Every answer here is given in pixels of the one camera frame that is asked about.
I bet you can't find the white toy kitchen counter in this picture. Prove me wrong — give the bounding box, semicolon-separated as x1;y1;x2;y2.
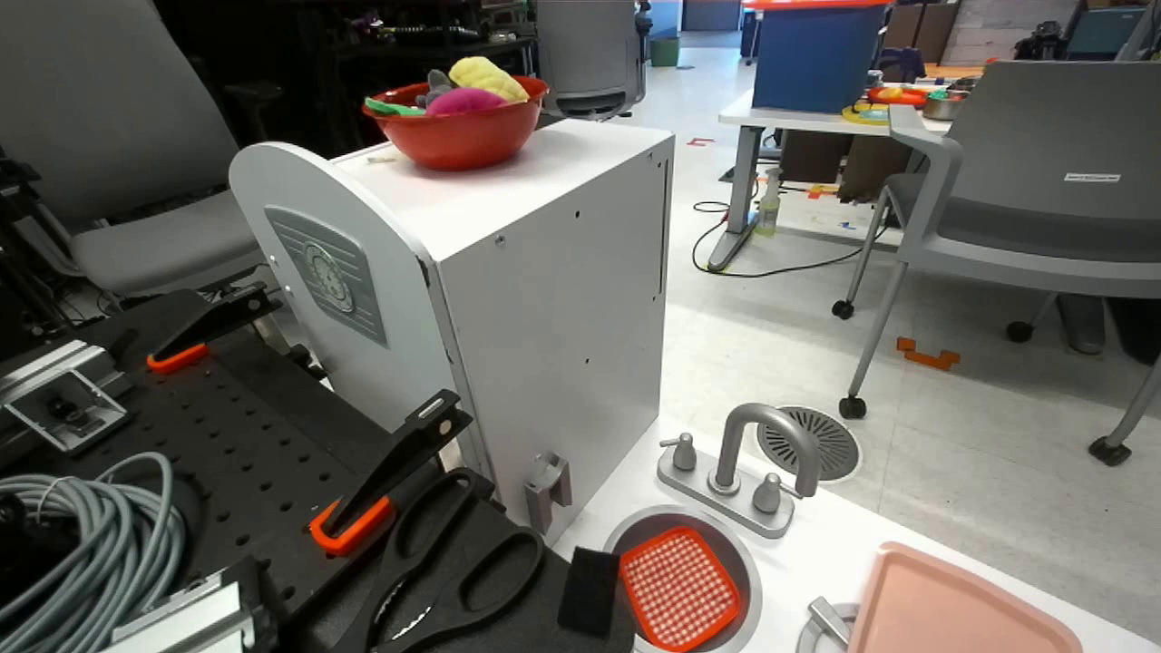
548;413;1161;653

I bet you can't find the silver aluminium extrusion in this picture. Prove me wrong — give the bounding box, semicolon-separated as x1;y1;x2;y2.
102;565;267;653

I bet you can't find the grey round burner grate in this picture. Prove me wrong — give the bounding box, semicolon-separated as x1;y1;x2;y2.
794;593;865;653

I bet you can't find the orange mesh sink strainer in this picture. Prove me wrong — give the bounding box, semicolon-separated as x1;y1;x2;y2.
617;523;751;653

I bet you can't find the magenta tulip plush toy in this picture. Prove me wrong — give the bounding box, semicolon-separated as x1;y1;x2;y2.
362;83;508;125

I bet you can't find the grey swivel chair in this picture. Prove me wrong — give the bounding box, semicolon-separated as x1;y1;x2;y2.
534;0;647;121

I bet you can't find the small bottle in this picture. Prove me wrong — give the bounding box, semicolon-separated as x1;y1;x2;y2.
756;168;784;239

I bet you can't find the grey cable bundle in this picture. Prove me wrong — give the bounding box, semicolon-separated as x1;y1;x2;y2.
0;450;190;653

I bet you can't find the silver box with black square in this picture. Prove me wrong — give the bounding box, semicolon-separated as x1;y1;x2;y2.
4;367;131;458

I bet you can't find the blue bin with orange lid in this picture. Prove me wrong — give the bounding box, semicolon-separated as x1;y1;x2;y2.
744;0;892;118

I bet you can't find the white cabinet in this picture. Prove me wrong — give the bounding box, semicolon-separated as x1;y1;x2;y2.
227;118;678;539

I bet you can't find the black perforated board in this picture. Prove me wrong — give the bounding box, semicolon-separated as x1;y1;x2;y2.
0;288;488;653

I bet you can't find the black floor cable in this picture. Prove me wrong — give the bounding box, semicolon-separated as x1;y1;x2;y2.
689;195;875;285

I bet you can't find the black clamp with orange handle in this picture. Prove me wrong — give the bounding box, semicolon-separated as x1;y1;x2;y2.
306;387;475;558
141;285;287;378

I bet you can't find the red plastic bowl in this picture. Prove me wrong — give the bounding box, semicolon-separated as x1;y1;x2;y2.
361;73;554;176

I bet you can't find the grey mouse plush toy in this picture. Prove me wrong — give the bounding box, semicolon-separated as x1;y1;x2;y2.
413;66;458;104

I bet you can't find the black rectangular block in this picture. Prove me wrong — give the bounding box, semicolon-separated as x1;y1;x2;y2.
554;545;623;641

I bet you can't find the yellow sandwich plush toy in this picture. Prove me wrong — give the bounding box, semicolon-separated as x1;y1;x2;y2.
446;54;534;109

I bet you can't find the white desk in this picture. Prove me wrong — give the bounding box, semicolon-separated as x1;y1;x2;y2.
703;87;963;276

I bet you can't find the grey toy faucet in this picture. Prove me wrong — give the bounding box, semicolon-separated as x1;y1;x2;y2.
655;399;825;540

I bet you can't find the brown cardboard box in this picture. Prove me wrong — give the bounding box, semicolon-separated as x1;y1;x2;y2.
777;125;916;206

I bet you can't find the pink cutting board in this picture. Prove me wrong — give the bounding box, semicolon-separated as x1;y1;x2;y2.
846;540;1085;653

